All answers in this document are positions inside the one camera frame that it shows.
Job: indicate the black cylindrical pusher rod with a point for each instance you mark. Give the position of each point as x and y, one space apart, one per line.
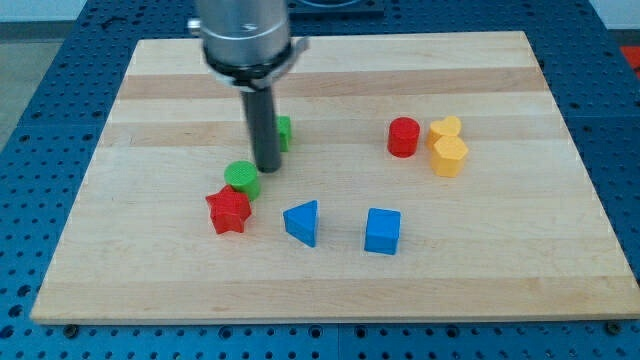
261 122

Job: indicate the red star block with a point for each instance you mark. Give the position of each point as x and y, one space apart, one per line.
228 210

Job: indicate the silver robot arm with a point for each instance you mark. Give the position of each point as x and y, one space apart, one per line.
248 46

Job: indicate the green block behind rod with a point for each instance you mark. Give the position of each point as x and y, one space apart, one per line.
284 131

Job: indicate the green cylinder block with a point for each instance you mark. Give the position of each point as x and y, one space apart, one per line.
243 177

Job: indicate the blue triangle block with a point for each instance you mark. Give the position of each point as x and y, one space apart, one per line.
301 222

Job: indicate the red cylinder block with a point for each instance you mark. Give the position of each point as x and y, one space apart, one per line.
403 136

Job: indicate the blue cube block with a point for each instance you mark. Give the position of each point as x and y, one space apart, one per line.
382 231

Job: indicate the wooden board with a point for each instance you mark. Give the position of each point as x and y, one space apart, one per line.
518 235

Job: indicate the yellow heart block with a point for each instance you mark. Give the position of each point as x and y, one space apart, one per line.
450 126

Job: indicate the yellow hexagon block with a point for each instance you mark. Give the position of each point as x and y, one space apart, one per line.
448 156

